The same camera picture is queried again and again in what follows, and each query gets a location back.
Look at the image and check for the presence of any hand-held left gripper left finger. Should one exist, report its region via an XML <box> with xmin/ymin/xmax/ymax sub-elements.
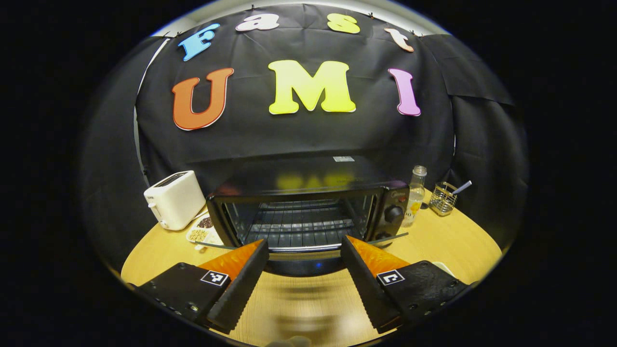
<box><xmin>136</xmin><ymin>239</ymin><xmax>270</xmax><ymax>334</ymax></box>

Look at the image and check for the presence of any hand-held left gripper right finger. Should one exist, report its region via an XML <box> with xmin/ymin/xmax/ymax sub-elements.
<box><xmin>340</xmin><ymin>235</ymin><xmax>470</xmax><ymax>334</ymax></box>

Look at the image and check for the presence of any black electric oven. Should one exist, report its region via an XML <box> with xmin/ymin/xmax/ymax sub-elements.
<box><xmin>195</xmin><ymin>155</ymin><xmax>411</xmax><ymax>278</ymax></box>

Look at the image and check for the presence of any white divided snack plate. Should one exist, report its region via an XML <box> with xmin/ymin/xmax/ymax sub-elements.
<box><xmin>186</xmin><ymin>212</ymin><xmax>225</xmax><ymax>250</ymax></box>

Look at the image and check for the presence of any clear glass bottle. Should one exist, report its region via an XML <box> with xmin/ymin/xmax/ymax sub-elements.
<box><xmin>402</xmin><ymin>165</ymin><xmax>428</xmax><ymax>227</ymax></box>

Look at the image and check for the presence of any white toaster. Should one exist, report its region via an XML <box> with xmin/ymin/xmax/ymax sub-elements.
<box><xmin>144</xmin><ymin>170</ymin><xmax>207</xmax><ymax>231</ymax></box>

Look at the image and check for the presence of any black backdrop cloth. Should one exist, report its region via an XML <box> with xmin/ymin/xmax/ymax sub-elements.
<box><xmin>80</xmin><ymin>2</ymin><xmax>530</xmax><ymax>270</ymax></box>

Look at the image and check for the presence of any metal wire basket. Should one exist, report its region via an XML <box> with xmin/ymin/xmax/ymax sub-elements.
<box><xmin>429</xmin><ymin>182</ymin><xmax>457</xmax><ymax>216</ymax></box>

